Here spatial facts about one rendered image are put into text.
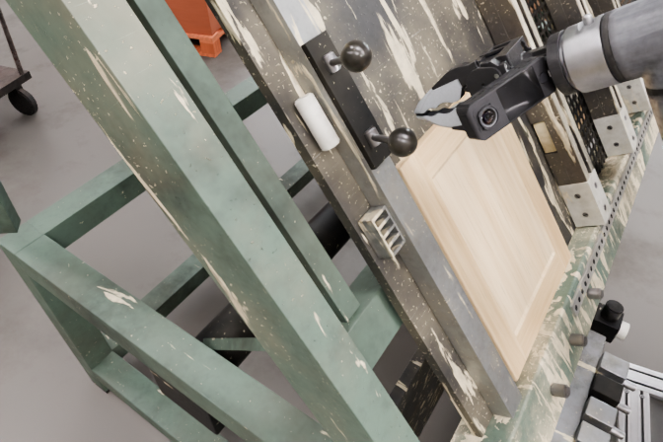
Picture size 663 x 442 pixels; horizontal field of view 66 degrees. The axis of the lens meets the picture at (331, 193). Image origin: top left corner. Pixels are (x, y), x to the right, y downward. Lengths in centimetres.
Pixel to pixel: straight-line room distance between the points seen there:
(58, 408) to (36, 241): 82
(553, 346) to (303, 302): 64
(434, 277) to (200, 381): 58
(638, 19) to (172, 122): 47
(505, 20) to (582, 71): 60
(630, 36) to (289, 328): 47
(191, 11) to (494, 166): 319
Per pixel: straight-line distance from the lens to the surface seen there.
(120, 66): 56
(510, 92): 60
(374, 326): 83
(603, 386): 129
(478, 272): 97
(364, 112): 74
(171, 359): 122
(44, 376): 233
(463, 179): 96
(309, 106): 70
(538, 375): 108
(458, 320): 88
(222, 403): 115
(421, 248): 80
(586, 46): 60
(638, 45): 58
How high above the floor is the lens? 181
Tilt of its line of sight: 42 degrees down
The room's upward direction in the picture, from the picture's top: 1 degrees counter-clockwise
